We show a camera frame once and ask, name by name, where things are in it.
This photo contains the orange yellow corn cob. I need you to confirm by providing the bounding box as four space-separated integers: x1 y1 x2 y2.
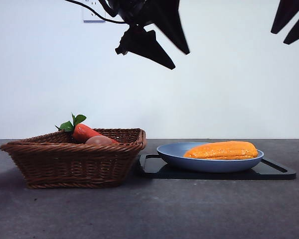
183 140 259 161

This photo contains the blue round plate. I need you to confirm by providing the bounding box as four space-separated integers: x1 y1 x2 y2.
156 142 265 174

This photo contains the brown wicker basket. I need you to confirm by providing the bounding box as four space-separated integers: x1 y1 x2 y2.
0 128 147 189

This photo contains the pinkish brown egg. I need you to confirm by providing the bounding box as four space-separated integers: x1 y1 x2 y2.
85 135 113 145

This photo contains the orange carrot with green leaves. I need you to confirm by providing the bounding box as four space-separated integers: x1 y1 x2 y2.
55 113 120 144

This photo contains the black rectangular tray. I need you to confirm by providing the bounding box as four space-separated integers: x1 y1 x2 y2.
139 153 298 180

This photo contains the black cable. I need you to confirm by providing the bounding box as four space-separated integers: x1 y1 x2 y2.
64 0 127 25

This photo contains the white wall power socket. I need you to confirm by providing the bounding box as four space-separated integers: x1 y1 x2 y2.
83 0 107 23

